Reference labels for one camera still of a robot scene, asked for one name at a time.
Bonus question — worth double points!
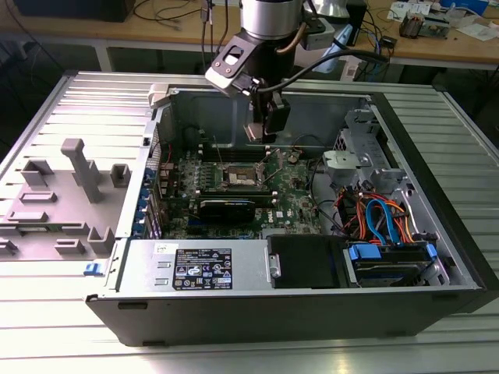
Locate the wooden desk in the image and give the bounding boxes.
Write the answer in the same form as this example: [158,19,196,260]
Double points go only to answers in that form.
[0,0,235,73]
[342,0,499,73]

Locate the white paper sheet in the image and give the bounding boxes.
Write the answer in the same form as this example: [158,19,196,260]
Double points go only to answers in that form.
[455,23,499,43]

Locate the grey parts rack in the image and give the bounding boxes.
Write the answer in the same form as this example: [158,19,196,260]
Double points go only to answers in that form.
[0,138,132,263]

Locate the metal socket cover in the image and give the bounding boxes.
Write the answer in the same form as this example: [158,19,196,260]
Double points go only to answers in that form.
[253,150,282,185]

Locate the hard disk blue carrier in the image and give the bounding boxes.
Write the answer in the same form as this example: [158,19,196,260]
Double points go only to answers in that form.
[342,240,440,289]

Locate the red wire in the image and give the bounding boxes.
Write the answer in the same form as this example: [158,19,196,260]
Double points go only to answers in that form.
[157,139,173,169]

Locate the black camera cable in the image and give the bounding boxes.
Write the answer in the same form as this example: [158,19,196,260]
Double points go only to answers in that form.
[255,51,391,94]

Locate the orange wire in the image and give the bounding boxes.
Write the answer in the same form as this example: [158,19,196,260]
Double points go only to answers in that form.
[337,189,370,237]
[389,198,420,245]

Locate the silver power supply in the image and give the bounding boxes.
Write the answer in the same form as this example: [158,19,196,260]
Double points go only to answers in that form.
[115,238,274,293]

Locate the blue flat wire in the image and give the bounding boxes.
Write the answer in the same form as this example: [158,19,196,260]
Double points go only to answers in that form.
[365,197,403,247]

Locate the brown curved hose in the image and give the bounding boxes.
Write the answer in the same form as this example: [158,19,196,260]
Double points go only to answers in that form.
[275,23,308,55]

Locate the CPU socket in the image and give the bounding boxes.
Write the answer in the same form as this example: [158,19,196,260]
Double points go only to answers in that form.
[221,161,270,190]

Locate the white printed cards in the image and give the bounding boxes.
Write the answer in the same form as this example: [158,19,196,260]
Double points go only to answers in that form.
[389,0,434,20]

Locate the copper coil block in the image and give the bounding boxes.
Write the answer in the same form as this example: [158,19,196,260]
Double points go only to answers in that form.
[399,10,426,40]

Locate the black tower box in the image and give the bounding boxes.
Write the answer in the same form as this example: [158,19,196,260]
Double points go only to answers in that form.
[345,0,370,48]

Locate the black graphics card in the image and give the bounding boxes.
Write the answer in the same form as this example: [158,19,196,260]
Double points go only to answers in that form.
[197,198,257,225]

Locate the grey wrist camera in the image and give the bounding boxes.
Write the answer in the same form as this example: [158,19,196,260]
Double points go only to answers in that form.
[303,21,337,51]

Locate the silver CPU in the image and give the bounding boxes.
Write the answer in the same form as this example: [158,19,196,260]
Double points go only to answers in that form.
[243,122,276,142]

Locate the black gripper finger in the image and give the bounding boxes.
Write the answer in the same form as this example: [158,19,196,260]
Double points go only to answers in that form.
[251,95,267,125]
[264,91,292,143]

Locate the wide black box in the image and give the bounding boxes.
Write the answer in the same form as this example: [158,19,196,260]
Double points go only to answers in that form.
[15,0,136,23]

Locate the metal drive cage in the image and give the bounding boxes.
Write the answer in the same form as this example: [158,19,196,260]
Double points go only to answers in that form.
[334,108,410,196]

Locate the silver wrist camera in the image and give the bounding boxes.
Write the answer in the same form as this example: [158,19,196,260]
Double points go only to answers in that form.
[204,34,261,97]

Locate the black PC case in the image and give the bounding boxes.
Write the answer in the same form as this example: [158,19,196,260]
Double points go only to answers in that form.
[85,72,499,348]

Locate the green motherboard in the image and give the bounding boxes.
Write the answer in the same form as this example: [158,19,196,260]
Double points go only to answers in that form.
[159,142,327,241]

